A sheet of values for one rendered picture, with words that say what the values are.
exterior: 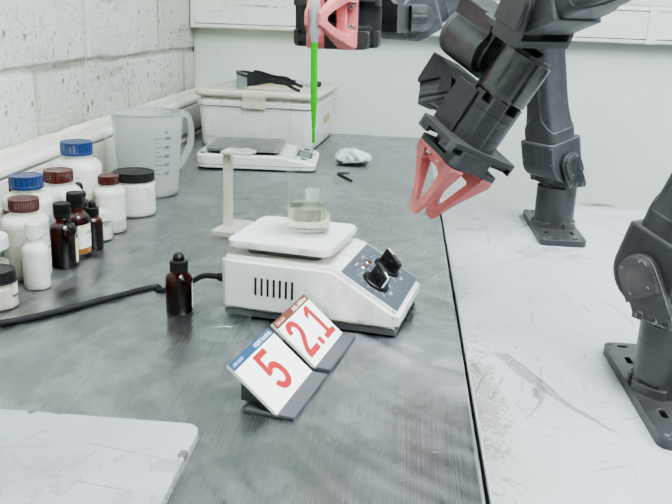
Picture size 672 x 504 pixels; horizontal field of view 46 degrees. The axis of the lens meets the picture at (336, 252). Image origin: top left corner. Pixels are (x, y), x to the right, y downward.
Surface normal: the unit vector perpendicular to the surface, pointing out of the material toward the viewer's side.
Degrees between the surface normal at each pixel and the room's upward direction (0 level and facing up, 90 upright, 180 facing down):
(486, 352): 0
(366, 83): 90
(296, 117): 93
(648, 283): 90
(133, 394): 0
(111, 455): 0
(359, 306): 90
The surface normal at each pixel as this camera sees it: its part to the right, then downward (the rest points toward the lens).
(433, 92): -0.76, -0.20
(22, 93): 1.00, 0.06
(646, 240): -0.83, 0.13
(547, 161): -0.83, 0.35
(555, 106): 0.47, 0.20
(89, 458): 0.04, -0.96
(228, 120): -0.15, 0.33
